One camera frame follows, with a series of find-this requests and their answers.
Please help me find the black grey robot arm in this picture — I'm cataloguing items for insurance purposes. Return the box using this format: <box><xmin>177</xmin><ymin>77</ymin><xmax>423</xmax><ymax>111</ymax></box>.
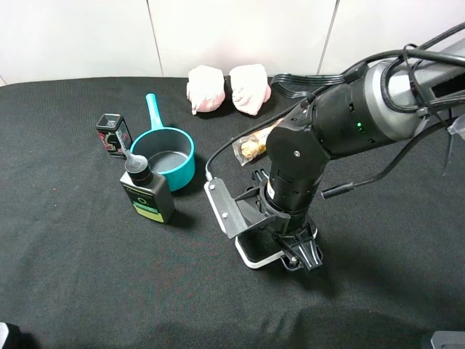
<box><xmin>235</xmin><ymin>25</ymin><xmax>464</xmax><ymax>271</ymax></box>

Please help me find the teal saucepan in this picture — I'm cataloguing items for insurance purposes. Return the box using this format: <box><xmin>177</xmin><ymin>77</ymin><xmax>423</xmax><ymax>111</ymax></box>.
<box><xmin>131</xmin><ymin>93</ymin><xmax>195</xmax><ymax>192</ymax></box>

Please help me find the grey base part left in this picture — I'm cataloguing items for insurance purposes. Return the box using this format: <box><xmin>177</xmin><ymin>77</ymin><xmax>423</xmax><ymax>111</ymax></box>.
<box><xmin>0</xmin><ymin>322</ymin><xmax>9</xmax><ymax>349</ymax></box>

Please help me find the grey base part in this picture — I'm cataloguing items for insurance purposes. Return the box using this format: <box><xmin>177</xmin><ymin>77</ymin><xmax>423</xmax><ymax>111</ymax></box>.
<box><xmin>0</xmin><ymin>322</ymin><xmax>9</xmax><ymax>349</ymax></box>
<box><xmin>429</xmin><ymin>331</ymin><xmax>465</xmax><ymax>349</ymax></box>

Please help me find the black white board eraser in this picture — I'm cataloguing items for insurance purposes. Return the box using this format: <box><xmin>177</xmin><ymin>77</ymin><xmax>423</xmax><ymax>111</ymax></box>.
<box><xmin>235</xmin><ymin>218</ymin><xmax>318</xmax><ymax>271</ymax></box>

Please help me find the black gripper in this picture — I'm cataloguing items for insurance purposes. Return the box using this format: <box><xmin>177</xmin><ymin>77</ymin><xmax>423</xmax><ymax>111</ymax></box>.
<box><xmin>251</xmin><ymin>169</ymin><xmax>323</xmax><ymax>270</ymax></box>

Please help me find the small black tin box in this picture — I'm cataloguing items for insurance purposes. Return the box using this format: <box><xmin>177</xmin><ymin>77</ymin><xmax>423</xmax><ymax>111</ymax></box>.
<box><xmin>96</xmin><ymin>113</ymin><xmax>133</xmax><ymax>159</ymax></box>

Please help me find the black bottle green label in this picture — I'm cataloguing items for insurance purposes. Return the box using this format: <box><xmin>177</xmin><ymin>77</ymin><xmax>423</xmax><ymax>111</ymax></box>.
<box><xmin>120</xmin><ymin>151</ymin><xmax>175</xmax><ymax>223</ymax></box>

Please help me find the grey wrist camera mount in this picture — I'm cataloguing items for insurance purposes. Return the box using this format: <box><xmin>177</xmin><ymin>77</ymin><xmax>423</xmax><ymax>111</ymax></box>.
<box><xmin>204</xmin><ymin>178</ymin><xmax>291</xmax><ymax>239</ymax></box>

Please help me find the grey base part right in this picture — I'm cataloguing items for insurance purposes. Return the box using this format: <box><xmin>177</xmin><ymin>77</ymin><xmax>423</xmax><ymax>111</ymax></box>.
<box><xmin>429</xmin><ymin>331</ymin><xmax>465</xmax><ymax>349</ymax></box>

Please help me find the gold wrapped chocolate pack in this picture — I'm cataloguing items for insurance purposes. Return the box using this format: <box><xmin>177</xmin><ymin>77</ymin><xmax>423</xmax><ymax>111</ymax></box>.
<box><xmin>232</xmin><ymin>126</ymin><xmax>275</xmax><ymax>166</ymax></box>

